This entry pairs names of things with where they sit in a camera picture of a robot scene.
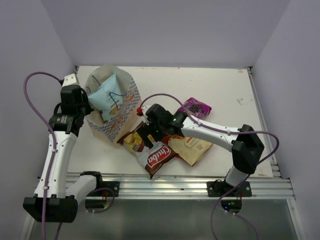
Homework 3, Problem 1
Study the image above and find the purple cable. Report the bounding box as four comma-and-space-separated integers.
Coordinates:
138, 93, 280, 240
23, 71, 66, 240

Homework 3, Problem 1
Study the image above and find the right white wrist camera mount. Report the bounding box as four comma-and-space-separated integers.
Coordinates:
136, 105, 151, 125

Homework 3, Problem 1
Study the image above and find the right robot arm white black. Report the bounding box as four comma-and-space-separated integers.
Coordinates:
136, 104, 265, 197

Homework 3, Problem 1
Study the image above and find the purple snack packet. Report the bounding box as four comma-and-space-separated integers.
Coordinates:
183, 97, 212, 120

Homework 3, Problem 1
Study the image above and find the aluminium mounting rail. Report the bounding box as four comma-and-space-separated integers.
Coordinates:
37, 171, 294, 200

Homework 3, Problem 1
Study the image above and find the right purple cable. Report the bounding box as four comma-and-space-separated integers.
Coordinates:
138, 93, 280, 240

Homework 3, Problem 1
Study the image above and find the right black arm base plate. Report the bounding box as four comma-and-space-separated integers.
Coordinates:
206, 179, 253, 198

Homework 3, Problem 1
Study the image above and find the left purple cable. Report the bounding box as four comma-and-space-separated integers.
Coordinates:
23, 71, 66, 240

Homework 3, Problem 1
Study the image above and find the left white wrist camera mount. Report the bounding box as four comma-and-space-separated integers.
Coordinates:
61, 73, 79, 87

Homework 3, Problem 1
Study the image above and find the brown Chuba cassava chips bag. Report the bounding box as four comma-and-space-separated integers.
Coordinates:
117, 122, 177, 179

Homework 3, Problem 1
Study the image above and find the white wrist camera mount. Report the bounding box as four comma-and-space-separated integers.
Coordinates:
61, 73, 79, 87
136, 105, 151, 125

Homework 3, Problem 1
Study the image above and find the blue patterned paper bag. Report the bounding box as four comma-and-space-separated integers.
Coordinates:
84, 64, 142, 144

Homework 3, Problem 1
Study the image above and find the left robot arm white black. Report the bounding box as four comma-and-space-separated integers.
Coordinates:
23, 84, 104, 223

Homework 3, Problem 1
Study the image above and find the light blue cassava chips bag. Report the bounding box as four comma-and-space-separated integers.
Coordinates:
88, 74, 127, 121

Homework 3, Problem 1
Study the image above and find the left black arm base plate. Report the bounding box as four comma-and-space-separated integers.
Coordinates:
100, 176, 120, 198

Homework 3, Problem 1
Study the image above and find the orange cream cassava chips bag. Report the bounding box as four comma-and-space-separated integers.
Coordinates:
162, 135, 214, 167

